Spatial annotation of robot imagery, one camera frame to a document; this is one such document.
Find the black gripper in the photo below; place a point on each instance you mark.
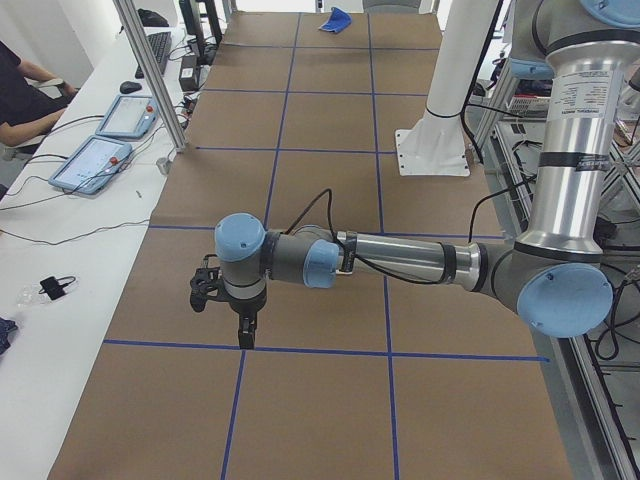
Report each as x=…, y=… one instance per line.
x=244, y=308

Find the blue towel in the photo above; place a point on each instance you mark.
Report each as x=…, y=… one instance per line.
x=337, y=22

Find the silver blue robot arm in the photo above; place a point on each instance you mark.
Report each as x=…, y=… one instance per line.
x=550, y=276

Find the small black device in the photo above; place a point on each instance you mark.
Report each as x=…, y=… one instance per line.
x=56, y=287

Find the lower teach pendant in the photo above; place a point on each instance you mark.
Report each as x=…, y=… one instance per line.
x=92, y=166

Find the teach pendant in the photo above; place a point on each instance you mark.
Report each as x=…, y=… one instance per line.
x=128, y=117
x=92, y=166

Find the upper teach pendant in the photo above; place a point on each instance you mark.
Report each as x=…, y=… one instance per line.
x=128, y=117

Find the black power adapter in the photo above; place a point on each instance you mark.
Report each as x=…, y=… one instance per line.
x=189, y=75

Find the black computer mouse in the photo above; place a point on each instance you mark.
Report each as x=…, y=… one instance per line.
x=129, y=87

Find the black keyboard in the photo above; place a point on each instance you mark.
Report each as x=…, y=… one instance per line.
x=160, y=44

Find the seated person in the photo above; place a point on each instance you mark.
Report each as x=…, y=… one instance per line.
x=27, y=112

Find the black monitor stand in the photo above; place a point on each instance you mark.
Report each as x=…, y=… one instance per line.
x=190, y=10

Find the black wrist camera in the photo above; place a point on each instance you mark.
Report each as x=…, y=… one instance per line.
x=205, y=285

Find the white pedestal column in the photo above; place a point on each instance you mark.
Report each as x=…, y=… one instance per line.
x=435, y=146

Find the aluminium frame post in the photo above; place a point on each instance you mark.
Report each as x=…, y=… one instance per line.
x=143, y=53

